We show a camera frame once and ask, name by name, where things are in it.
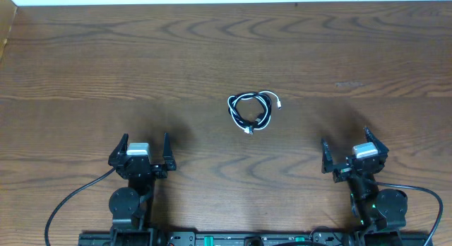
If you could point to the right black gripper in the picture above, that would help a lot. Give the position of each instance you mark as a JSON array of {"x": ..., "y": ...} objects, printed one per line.
[{"x": 357, "y": 169}]

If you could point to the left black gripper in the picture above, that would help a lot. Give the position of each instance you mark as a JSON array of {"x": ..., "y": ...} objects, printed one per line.
[{"x": 140, "y": 167}]

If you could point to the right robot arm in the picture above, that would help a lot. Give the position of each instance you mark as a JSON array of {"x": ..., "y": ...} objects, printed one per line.
[{"x": 380, "y": 211}]

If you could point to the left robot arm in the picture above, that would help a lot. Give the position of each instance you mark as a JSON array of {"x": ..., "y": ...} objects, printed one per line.
[{"x": 131, "y": 206}]

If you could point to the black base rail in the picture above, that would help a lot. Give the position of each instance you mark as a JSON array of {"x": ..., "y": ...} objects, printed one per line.
[{"x": 320, "y": 237}]

